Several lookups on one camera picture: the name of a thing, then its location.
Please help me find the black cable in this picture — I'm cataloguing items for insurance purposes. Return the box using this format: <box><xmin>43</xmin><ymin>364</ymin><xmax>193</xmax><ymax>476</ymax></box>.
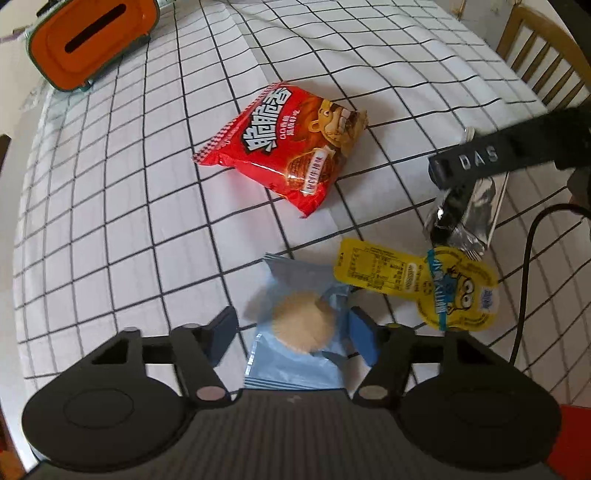
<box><xmin>510</xmin><ymin>204</ymin><xmax>587</xmax><ymax>366</ymax></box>

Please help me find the red snack bag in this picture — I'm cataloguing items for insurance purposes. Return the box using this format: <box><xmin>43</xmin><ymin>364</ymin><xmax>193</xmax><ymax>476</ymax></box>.
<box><xmin>193</xmin><ymin>82</ymin><xmax>369</xmax><ymax>219</ymax></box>

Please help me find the orange tissue box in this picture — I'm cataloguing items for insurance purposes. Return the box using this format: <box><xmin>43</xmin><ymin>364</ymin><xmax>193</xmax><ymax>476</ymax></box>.
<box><xmin>27</xmin><ymin>0</ymin><xmax>160</xmax><ymax>92</ymax></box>

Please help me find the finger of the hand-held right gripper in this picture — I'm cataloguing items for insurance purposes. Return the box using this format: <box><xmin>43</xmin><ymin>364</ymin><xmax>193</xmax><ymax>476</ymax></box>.
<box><xmin>427</xmin><ymin>104</ymin><xmax>591</xmax><ymax>191</ymax></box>

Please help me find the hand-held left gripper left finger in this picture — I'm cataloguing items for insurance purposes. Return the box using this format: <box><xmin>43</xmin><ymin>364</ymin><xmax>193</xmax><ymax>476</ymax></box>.
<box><xmin>85</xmin><ymin>305</ymin><xmax>239</xmax><ymax>409</ymax></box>

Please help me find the light wooden chair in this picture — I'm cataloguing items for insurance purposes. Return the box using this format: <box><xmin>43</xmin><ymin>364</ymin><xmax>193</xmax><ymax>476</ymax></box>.
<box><xmin>496</xmin><ymin>4</ymin><xmax>591</xmax><ymax>110</ymax></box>

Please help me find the white checkered tablecloth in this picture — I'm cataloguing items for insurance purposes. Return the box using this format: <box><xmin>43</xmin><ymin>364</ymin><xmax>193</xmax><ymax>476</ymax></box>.
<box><xmin>11</xmin><ymin>0</ymin><xmax>591</xmax><ymax>411</ymax></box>

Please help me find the yellow cartoon snack packet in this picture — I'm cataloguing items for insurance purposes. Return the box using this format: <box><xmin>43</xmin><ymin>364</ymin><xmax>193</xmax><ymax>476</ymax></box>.
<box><xmin>333</xmin><ymin>237</ymin><xmax>500</xmax><ymax>331</ymax></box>

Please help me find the silver and beige snack packet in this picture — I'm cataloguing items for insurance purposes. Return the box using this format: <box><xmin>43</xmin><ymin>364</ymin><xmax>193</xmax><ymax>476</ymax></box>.
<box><xmin>424</xmin><ymin>128</ymin><xmax>509</xmax><ymax>260</ymax></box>

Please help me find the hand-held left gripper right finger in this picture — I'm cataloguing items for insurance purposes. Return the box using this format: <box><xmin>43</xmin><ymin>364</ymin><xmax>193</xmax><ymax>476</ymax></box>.
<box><xmin>348</xmin><ymin>307</ymin><xmax>509</xmax><ymax>409</ymax></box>

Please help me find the red cloth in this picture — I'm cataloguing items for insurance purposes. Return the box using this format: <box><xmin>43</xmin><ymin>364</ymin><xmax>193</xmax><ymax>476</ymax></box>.
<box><xmin>558</xmin><ymin>404</ymin><xmax>591</xmax><ymax>480</ymax></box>

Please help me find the light blue cookie packet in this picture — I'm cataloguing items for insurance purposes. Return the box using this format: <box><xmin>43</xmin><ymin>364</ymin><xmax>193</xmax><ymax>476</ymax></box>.
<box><xmin>244</xmin><ymin>253</ymin><xmax>365</xmax><ymax>393</ymax></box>

